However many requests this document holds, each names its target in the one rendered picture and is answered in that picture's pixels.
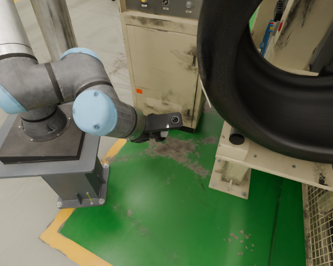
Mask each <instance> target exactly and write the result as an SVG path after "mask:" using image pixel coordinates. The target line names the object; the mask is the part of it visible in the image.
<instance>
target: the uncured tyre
mask: <svg viewBox="0 0 333 266"><path fill-rule="evenodd" d="M262 1H263V0H202V4H201V8H200V13H199V18H198V26H197V62H198V69H199V74H200V78H201V81H202V84H203V86H204V88H205V91H206V93H207V96H208V98H209V100H210V102H211V104H212V105H213V107H214V108H215V109H216V111H217V112H218V113H219V114H220V115H221V117H222V118H223V119H224V120H225V121H226V122H227V123H228V124H229V125H231V126H232V127H233V128H234V129H235V130H237V131H238V132H239V133H241V134H242V135H244V136H245V137H247V138H249V139H250V140H252V141H254V142H255V143H257V144H259V145H261V146H263V147H265V148H267V149H269V150H272V151H274V152H276V153H279V154H282V155H286V156H289V157H293V158H297V159H302V160H307V161H310V162H317V163H325V164H333V74H332V75H322V76H307V75H298V74H293V73H290V72H286V71H283V70H281V69H279V68H277V67H275V66H274V65H272V64H271V63H270V62H269V61H267V60H266V59H265V58H264V57H263V56H262V55H261V54H260V52H259V51H258V49H257V47H256V46H255V44H254V41H253V39H252V35H251V31H250V27H249V20H250V19H251V17H252V15H253V14H254V12H255V11H256V9H257V8H258V6H259V5H260V3H261V2H262Z"/></svg>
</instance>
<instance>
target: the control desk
mask: <svg viewBox="0 0 333 266"><path fill-rule="evenodd" d="M117 3H118V10H119V12H120V14H119V15H120V20H121V26H122V33H123V40H124V46H125V53H126V59H127V66H128V72H129V79H130V83H131V90H132V97H133V104H134V107H136V108H138V109H140V110H141V111H142V112H143V113H144V115H145V116H147V115H148V114H151V113H154V114H157V115H160V114H165V113H174V112H179V113H181V117H182V123H183V125H182V127H181V128H180V129H177V130H180V131H184V132H188V133H191V134H194V131H195V129H196V127H197V124H198V121H199V119H200V116H201V113H202V110H203V108H204V105H205V102H206V100H207V98H206V96H205V93H204V91H203V89H202V86H201V82H200V80H201V78H200V74H199V69H198V62H197V26H198V18H199V13H200V8H201V4H202V0H117ZM136 89H140V90H142V94H141V93H137V92H136Z"/></svg>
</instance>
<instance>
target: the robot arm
mask: <svg viewBox="0 0 333 266"><path fill-rule="evenodd" d="M30 2H31V5H32V7H33V10H34V13H35V16H36V19H37V21H38V24H39V27H40V29H41V32H42V35H43V38H44V40H45V43H46V46H47V48H48V51H49V54H50V57H51V60H50V62H49V63H43V64H39V63H38V60H37V58H36V57H35V55H34V53H33V50H32V48H31V45H30V43H29V39H28V38H27V35H26V32H25V29H24V27H23V24H22V21H21V19H20V16H19V14H18V11H17V9H16V6H15V4H14V1H13V0H0V108H1V109H2V110H3V111H5V112H6V113H8V114H11V115H13V114H16V113H18V114H19V115H20V117H21V127H22V129H23V131H24V132H25V134H26V135H28V136H29V137H32V138H46V137H50V136H53V135H55V134H57V133H58V132H60V131H61V130H62V129H63V128H64V127H65V125H66V123H67V117H66V115H65V113H64V112H63V110H61V109H60V108H59V107H58V105H62V104H65V103H69V102H73V101H74V104H73V109H72V110H73V119H74V121H75V123H76V125H77V126H78V127H79V128H80V129H81V130H82V131H84V132H87V133H90V134H92V135H95V136H107V137H114V138H121V139H126V141H130V140H131V142H132V143H143V142H146V141H149V140H150V139H155V141H156V142H161V141H164V140H165V139H166V137H167V135H168V130H175V129H180V128H181V127H182V125H183V123H182V117H181V113H179V112H174V113H165V114H160V115H157V114H154V113H151V114H148V115H147V116H145V115H144V113H143V112H142V111H141V110H140V109H138V108H136V107H133V106H131V105H129V104H126V103H124V102H122V101H120V100H119V98H118V95H117V93H116V91H115V89H114V87H113V85H112V83H111V81H110V79H109V77H108V75H107V73H106V71H105V69H104V65H103V63H102V61H101V60H100V59H99V57H98V56H97V54H96V53H95V52H93V51H92V50H90V49H87V48H84V47H78V44H77V40H76V37H75V33H74V30H73V26H72V22H71V18H70V14H69V11H68V7H67V3H66V0H30ZM133 139H134V140H133ZM137 141H140V142H137Z"/></svg>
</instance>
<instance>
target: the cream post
mask: <svg viewBox="0 0 333 266"><path fill-rule="evenodd" d="M332 21H333V0H289V1H288V4H287V6H286V9H285V11H284V14H283V16H282V19H281V21H280V22H283V24H282V27H281V29H280V31H278V30H277V32H276V34H275V37H274V39H273V42H272V45H271V48H270V50H269V53H268V55H267V57H266V60H267V61H269V62H270V63H271V64H272V65H277V66H280V67H286V68H292V69H298V70H303V71H304V70H305V69H306V67H307V65H308V63H309V62H310V60H311V58H312V56H313V55H314V53H315V51H316V49H317V47H318V46H319V44H320V42H321V40H322V39H323V37H324V35H325V33H326V32H327V30H328V28H329V27H330V25H331V23H332ZM248 169H249V167H246V166H243V165H239V164H236V163H232V162H229V161H225V164H224V170H223V173H222V176H221V181H223V182H227V183H229V182H230V180H231V179H232V180H233V181H232V184H233V185H237V186H239V185H240V183H241V181H242V179H243V178H244V176H245V174H246V172H247V171H248Z"/></svg>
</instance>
